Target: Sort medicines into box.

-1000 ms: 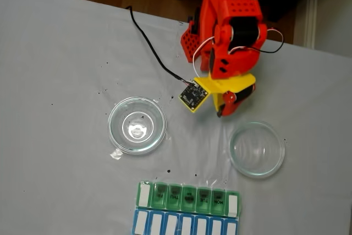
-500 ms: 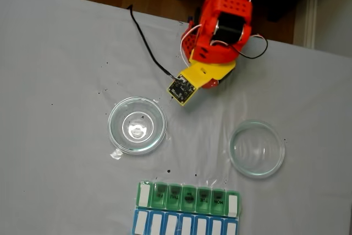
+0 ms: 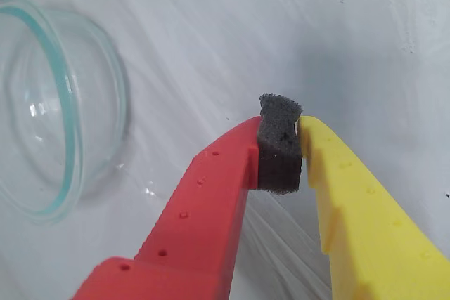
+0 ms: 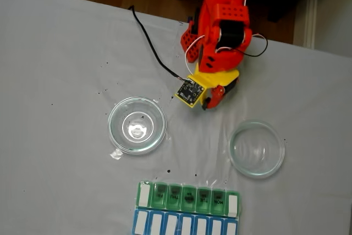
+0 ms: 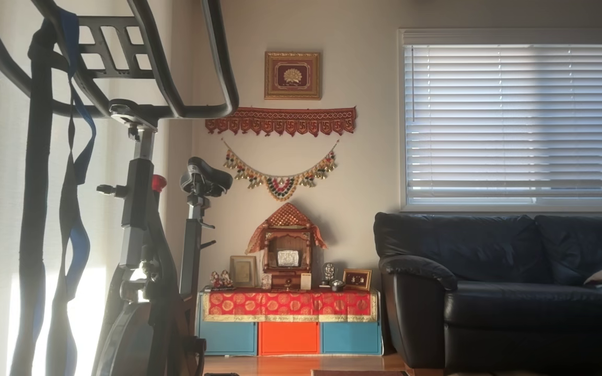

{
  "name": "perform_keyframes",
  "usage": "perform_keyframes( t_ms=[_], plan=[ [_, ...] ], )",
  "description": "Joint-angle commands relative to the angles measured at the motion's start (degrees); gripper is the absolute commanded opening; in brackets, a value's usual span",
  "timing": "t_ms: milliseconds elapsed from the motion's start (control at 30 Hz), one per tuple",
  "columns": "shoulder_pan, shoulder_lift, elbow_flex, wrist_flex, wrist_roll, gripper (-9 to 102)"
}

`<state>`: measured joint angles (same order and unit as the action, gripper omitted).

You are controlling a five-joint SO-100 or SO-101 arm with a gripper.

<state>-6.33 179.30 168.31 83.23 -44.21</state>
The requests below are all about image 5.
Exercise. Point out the wooden home shrine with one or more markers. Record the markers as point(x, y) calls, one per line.
point(286, 240)

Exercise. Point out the silver idol statue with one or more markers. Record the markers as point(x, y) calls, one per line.
point(328, 272)

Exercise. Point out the small white card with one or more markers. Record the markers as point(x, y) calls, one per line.
point(305, 282)

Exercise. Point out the small dark metal pot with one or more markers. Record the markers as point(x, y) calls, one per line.
point(337, 285)

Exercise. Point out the small dark framed picture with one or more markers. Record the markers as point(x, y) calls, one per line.
point(357, 280)

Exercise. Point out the gold framed lotus picture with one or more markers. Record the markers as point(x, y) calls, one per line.
point(293, 75)

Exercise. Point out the red gold patterned cloth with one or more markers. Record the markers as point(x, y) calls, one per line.
point(290, 305)

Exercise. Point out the pair of painted figurines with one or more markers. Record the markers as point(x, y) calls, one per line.
point(221, 280)

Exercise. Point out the orange storage cube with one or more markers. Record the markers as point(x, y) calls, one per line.
point(289, 338)

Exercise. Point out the blue storage cube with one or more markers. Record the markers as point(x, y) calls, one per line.
point(228, 338)
point(351, 338)

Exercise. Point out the black exercise bike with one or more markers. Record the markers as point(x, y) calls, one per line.
point(139, 198)

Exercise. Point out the black leather sofa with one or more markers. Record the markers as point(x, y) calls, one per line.
point(489, 308)

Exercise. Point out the white window blinds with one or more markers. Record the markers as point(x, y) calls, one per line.
point(515, 120)

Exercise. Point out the beaded garland wall hanging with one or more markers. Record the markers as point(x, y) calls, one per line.
point(280, 188)

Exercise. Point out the red embroidered wall hanging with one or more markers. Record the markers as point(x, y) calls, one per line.
point(280, 120)

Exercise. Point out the gold photo frame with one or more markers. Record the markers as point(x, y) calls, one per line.
point(243, 271)

